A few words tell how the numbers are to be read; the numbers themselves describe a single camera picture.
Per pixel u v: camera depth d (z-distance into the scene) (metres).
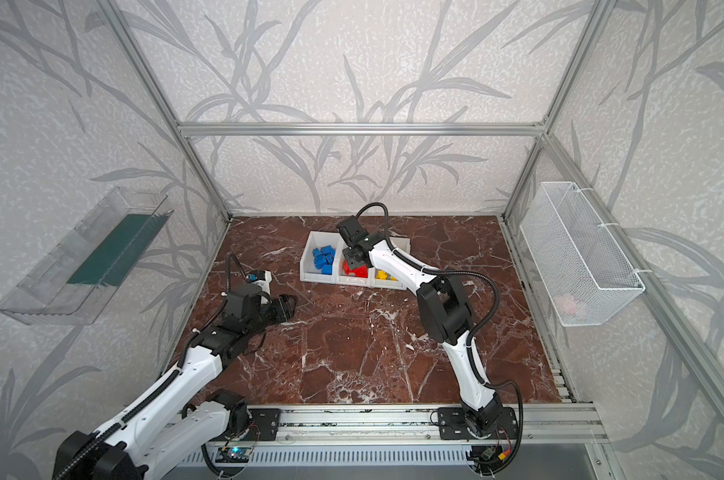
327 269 1.01
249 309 0.64
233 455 0.72
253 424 0.73
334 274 0.97
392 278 0.99
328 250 1.06
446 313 0.55
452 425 0.74
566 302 0.73
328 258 1.02
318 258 1.02
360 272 1.02
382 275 0.98
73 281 0.63
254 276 0.73
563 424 0.75
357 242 0.72
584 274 0.61
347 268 0.87
